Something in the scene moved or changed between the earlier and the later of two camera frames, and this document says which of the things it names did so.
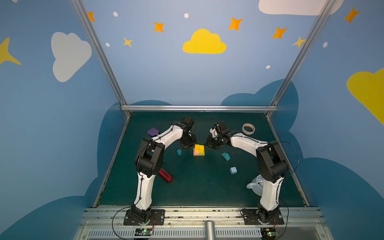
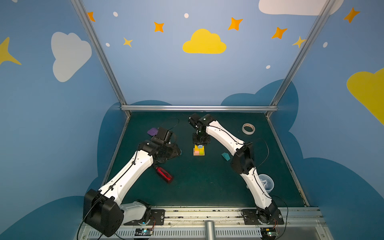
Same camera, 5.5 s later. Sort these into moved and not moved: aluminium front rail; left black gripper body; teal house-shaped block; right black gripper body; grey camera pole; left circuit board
Moved: right black gripper body; left black gripper body
Not moved: aluminium front rail; grey camera pole; left circuit board; teal house-shaped block
